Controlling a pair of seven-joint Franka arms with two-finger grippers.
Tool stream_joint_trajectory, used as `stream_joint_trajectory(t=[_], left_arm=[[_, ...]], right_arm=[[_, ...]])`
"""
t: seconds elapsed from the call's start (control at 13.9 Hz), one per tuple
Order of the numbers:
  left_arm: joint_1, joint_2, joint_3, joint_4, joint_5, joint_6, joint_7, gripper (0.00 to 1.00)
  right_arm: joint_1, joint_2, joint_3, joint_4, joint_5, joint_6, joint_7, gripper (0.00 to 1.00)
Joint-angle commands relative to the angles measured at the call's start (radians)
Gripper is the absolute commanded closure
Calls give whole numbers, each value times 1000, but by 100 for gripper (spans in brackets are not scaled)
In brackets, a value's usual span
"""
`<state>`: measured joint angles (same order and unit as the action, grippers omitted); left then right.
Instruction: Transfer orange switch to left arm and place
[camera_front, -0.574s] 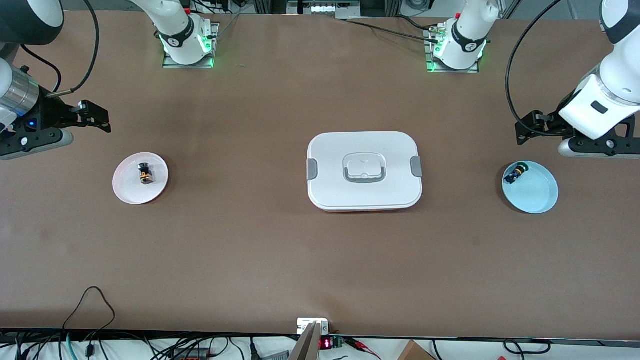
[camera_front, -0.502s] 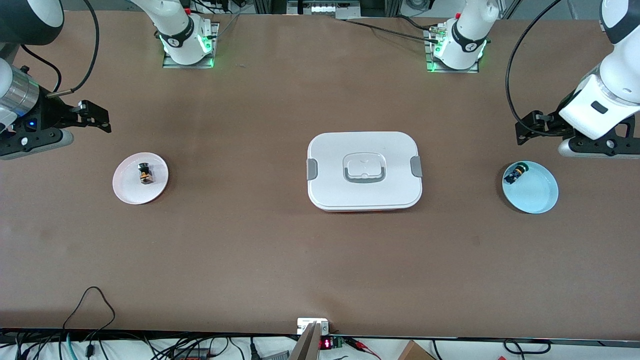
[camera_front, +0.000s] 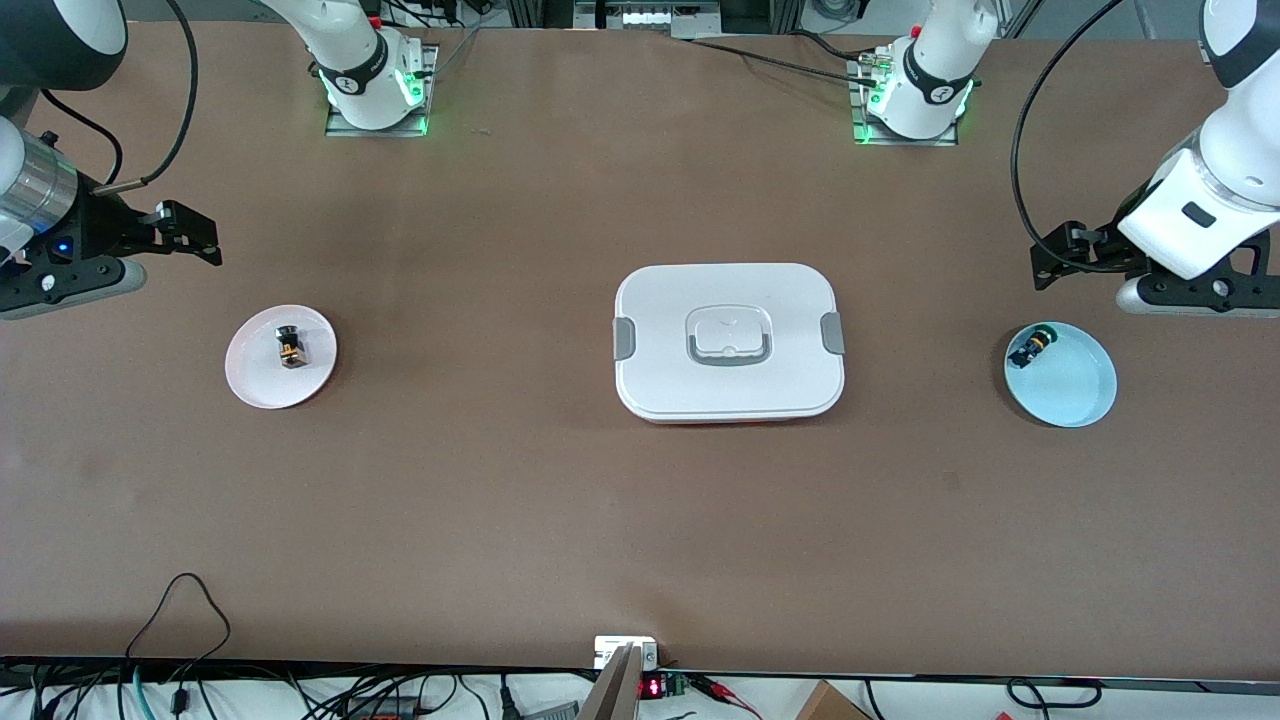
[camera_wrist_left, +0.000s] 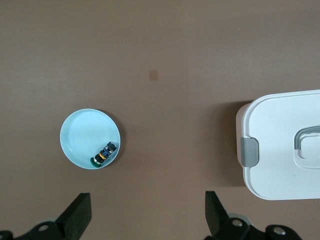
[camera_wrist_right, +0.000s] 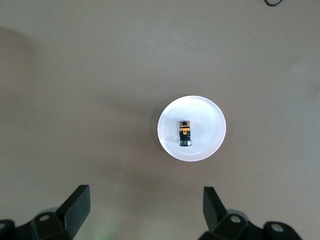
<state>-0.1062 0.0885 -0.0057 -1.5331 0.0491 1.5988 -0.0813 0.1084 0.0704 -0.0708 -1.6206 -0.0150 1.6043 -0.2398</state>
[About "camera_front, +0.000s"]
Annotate small white device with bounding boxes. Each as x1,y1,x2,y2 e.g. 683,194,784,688
593,635,660,670

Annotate light blue round plate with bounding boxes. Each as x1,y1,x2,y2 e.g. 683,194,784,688
1003,321,1118,429

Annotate grey slanted bar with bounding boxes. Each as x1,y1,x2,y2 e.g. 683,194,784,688
577,644,642,720

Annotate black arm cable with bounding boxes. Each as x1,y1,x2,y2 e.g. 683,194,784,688
1009,0,1151,276
95,0,200,192

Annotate red clip lead wires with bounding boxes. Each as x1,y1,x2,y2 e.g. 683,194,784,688
690,674,763,717

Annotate brown cardboard box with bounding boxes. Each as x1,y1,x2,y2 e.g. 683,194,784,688
794,679,873,720

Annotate aluminium frame white strip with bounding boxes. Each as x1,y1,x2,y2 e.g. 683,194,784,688
572,0,723,40

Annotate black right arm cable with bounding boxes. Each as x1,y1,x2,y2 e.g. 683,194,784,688
95,0,200,192

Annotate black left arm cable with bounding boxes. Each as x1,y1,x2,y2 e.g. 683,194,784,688
1009,0,1151,276

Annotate blue black push-button switch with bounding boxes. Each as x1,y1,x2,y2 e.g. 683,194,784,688
1008,324,1060,370

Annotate black coiled cable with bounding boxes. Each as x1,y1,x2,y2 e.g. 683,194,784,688
1004,677,1103,712

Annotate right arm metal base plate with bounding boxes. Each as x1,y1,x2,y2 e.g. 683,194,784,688
324,42,440,139

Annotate thin black looped cable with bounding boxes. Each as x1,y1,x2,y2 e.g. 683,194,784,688
124,571,234,669

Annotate white lunch box grey clips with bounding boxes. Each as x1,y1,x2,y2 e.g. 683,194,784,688
612,262,847,425

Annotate black cable across table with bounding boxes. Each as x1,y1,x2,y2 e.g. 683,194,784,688
687,30,887,87

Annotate pink round plate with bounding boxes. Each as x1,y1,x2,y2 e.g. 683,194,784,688
224,304,339,411

